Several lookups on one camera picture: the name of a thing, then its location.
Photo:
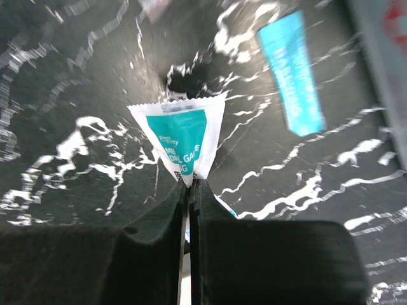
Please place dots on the silver metal medicine case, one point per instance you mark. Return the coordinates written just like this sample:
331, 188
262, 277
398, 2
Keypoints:
383, 28

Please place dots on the small teal sachet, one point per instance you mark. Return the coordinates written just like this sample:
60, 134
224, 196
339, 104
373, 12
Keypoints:
284, 46

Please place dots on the blue bandage packet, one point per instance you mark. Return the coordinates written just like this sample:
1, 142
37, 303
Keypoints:
152, 9

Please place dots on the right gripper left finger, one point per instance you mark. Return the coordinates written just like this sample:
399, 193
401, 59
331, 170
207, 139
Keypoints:
67, 264

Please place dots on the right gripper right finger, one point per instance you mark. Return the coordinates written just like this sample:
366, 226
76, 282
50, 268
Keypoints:
270, 261

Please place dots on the teal white wipes packet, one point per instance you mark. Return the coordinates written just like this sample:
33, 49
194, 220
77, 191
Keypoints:
185, 134

